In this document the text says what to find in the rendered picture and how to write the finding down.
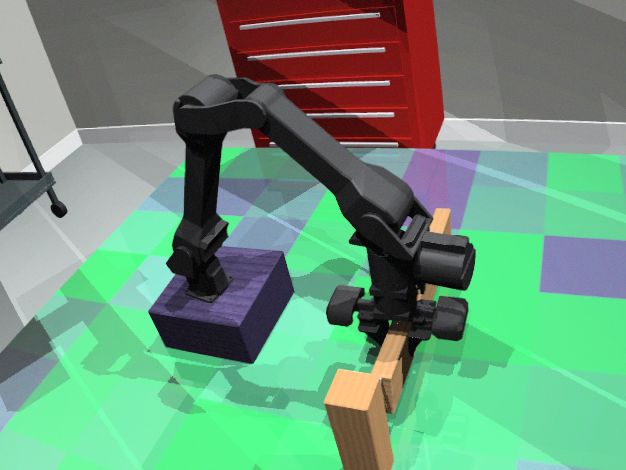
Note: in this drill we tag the wooden post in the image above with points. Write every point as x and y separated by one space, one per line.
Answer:
357 417

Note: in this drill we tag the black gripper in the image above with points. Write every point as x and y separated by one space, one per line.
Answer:
398 303

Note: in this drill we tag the tan wooden board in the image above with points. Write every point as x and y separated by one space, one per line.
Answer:
394 361

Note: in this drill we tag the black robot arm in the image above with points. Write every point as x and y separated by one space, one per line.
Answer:
373 200

